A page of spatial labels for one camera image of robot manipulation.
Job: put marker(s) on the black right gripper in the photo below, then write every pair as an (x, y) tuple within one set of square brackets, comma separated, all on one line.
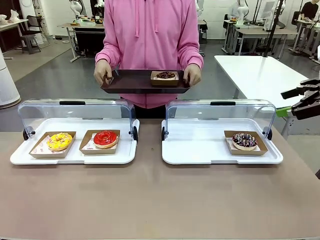
[(315, 91)]

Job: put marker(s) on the brown paper donut tray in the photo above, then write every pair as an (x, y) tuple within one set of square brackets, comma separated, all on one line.
[(50, 154), (261, 150), (100, 151), (165, 82)]

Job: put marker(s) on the dark brown serving tray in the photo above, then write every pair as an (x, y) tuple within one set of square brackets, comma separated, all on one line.
[(132, 83)]

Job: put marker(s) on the person's left forearm pink sleeve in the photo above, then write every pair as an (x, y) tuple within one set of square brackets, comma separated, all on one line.
[(193, 53)]

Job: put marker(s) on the person's right forearm pink sleeve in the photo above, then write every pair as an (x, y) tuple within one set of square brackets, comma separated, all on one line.
[(106, 53)]

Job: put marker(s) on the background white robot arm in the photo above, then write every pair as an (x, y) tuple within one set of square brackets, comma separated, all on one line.
[(76, 7)]

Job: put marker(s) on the background person in black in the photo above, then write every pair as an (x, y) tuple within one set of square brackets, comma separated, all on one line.
[(308, 10)]

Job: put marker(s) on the red glazed donut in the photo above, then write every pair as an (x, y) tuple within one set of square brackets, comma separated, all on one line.
[(106, 138)]

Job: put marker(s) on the yellow sprinkled donut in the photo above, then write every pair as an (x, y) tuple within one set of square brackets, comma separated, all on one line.
[(60, 142)]

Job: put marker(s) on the person's left hand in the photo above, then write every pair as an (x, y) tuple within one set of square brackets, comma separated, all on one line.
[(193, 75)]

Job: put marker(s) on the person's right hand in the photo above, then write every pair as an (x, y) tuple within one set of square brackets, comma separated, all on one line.
[(102, 72)]

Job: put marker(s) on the white side table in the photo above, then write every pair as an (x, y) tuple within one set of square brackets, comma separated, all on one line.
[(252, 72)]

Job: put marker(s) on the background grey work table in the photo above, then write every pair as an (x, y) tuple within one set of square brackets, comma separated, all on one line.
[(260, 32)]

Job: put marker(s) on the clear display case lid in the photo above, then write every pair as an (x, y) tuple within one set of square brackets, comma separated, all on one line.
[(75, 110), (220, 110)]

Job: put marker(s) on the white display case base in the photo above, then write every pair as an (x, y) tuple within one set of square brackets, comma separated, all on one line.
[(75, 160), (195, 150)]

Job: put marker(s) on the black trousers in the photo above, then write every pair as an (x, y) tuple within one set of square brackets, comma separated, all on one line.
[(150, 113)]

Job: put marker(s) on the pink hoodie torso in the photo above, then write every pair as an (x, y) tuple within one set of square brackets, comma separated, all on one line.
[(150, 35)]

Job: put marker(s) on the black cabinet under desk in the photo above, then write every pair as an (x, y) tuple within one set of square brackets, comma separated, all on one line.
[(88, 41)]

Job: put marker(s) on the background wooden top desk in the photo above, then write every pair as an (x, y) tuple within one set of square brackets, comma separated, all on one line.
[(75, 25)]

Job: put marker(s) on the black office chair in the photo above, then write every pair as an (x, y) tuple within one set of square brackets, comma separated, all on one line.
[(31, 33)]

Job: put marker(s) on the background desk with white top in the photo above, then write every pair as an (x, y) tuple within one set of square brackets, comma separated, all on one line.
[(12, 23)]

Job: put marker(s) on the black camera stand pole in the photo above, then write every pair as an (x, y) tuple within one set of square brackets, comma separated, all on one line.
[(272, 30)]

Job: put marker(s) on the white cylindrical pedestal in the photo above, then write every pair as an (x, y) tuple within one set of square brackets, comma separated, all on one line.
[(7, 82)]

